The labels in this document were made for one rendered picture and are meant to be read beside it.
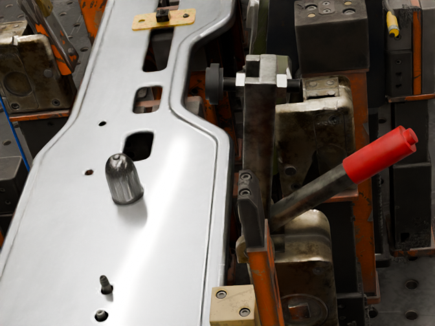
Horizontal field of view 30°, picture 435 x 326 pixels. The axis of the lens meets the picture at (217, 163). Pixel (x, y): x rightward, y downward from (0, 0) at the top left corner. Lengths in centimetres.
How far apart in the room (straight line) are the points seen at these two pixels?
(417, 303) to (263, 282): 56
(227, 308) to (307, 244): 9
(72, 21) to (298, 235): 121
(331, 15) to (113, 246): 30
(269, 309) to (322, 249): 12
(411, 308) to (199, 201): 38
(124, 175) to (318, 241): 22
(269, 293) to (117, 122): 42
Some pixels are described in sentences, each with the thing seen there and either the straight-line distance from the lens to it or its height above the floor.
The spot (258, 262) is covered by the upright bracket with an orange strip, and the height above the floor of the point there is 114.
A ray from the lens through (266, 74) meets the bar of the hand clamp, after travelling 56.
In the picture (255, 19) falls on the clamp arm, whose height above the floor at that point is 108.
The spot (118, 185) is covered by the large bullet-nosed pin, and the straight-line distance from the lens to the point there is 79.
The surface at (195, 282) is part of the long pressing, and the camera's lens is 71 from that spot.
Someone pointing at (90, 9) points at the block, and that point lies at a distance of 144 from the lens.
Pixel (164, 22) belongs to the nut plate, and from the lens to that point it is 108.
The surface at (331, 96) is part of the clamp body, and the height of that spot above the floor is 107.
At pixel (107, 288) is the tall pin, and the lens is 73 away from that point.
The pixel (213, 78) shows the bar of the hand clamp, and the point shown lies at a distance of 56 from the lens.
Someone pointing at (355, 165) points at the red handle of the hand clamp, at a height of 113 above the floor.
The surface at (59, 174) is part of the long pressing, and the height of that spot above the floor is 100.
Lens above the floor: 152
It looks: 39 degrees down
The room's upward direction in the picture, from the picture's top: 12 degrees counter-clockwise
